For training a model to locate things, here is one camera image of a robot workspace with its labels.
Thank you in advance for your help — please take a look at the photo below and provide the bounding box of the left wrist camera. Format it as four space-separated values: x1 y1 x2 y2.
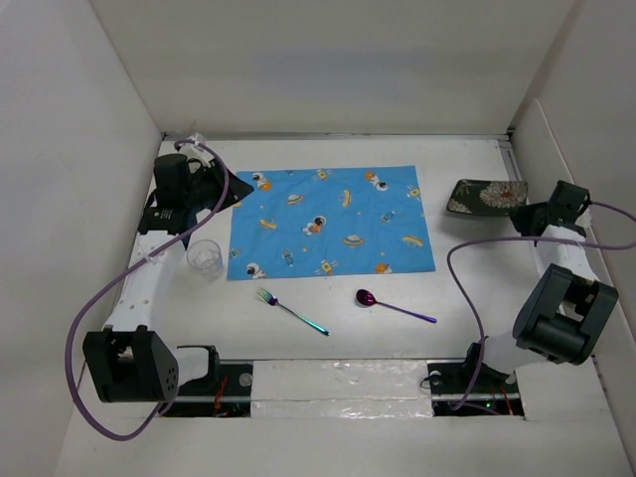
173 132 215 168

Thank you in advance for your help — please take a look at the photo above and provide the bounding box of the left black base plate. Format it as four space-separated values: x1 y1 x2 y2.
161 361 253 418

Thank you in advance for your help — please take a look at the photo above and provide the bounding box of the blue space-print cloth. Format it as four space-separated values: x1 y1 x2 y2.
228 166 435 281

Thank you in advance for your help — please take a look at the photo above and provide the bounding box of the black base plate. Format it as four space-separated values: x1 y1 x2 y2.
419 359 525 417
161 361 253 418

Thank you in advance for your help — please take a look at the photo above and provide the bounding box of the iridescent fork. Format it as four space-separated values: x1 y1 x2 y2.
256 287 330 337

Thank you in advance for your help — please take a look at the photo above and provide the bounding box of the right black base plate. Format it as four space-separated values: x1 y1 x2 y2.
419 359 525 417

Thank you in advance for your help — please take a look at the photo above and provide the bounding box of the dark floral square plate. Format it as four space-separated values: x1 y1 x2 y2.
446 179 528 217

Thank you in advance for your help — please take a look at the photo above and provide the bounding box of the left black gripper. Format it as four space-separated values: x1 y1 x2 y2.
184 158 251 213

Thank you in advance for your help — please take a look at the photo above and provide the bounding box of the clear plastic cup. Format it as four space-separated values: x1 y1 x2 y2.
186 239 225 281

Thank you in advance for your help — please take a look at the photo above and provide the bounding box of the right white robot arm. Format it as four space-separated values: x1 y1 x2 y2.
459 181 619 392

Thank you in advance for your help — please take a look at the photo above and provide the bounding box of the purple iridescent spoon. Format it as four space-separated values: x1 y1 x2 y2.
355 289 437 324

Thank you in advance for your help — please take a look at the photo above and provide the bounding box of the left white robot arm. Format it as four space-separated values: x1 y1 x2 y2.
82 153 253 402

